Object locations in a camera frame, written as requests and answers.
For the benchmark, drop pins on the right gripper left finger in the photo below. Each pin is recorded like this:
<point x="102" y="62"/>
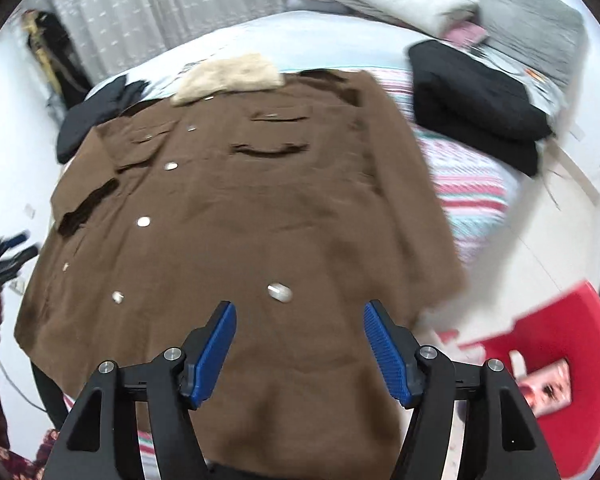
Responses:
<point x="99" y="438"/>

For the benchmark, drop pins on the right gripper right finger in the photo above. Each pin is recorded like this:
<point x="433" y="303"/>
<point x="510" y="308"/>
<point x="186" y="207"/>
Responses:
<point x="502" y="439"/>

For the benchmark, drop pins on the brown coat with fur collar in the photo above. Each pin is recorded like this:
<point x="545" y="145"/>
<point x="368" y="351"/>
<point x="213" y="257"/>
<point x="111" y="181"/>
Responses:
<point x="298" y="205"/>

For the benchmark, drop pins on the pink bottle in basin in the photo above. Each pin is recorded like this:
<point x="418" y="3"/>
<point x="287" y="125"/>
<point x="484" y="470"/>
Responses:
<point x="547" y="390"/>

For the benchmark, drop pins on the red plastic basin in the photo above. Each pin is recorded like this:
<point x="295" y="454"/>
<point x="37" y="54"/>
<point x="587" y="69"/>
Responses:
<point x="554" y="355"/>

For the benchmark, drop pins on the small black garment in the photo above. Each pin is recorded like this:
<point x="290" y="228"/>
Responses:
<point x="107" y="103"/>

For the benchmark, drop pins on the patterned striped blanket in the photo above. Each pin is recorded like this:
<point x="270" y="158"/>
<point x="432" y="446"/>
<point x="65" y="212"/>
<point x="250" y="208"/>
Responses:
<point x="475" y="190"/>

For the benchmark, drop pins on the grey star curtain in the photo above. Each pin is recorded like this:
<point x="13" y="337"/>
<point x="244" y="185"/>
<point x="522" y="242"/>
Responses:
<point x="111" y="36"/>

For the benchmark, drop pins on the folded black garment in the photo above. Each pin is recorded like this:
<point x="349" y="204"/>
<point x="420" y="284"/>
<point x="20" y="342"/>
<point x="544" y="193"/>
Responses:
<point x="485" y="109"/>

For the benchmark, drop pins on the grey bed sheet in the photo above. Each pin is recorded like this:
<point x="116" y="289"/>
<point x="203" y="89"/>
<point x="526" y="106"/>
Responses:
<point x="291" y="41"/>

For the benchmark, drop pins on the pink pillow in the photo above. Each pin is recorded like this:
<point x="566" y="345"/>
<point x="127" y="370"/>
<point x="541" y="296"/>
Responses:
<point x="465" y="35"/>

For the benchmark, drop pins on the grey headboard cushion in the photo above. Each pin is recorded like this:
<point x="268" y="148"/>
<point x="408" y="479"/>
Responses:
<point x="546" y="35"/>

